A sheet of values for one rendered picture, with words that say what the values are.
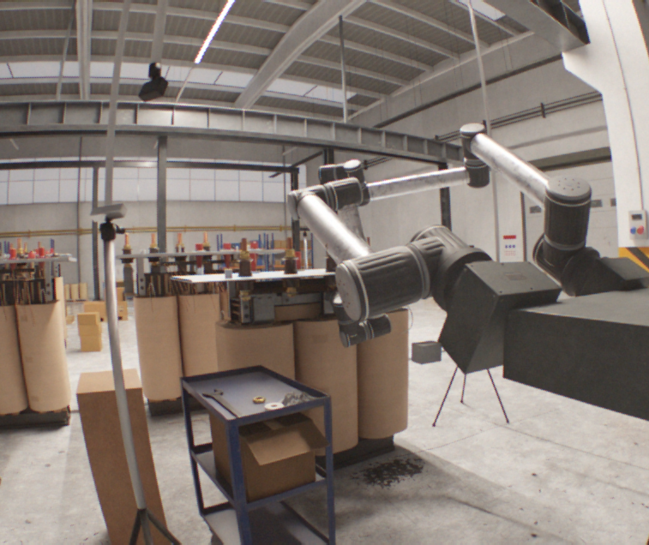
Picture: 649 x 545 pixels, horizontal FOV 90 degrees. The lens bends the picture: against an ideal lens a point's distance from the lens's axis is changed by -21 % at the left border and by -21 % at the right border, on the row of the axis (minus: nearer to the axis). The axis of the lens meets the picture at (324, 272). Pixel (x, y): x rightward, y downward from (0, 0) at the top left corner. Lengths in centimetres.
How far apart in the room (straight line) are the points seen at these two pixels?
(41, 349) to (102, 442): 202
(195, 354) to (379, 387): 185
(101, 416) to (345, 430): 152
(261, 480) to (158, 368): 240
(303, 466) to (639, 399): 125
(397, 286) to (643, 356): 76
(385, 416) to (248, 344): 111
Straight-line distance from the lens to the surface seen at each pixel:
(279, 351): 234
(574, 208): 171
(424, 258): 134
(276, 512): 232
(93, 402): 190
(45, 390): 394
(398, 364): 283
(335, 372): 255
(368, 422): 288
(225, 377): 210
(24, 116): 1081
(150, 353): 386
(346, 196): 210
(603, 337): 97
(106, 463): 200
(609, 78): 694
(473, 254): 133
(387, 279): 128
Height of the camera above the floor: 145
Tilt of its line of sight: 2 degrees down
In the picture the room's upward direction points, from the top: 2 degrees counter-clockwise
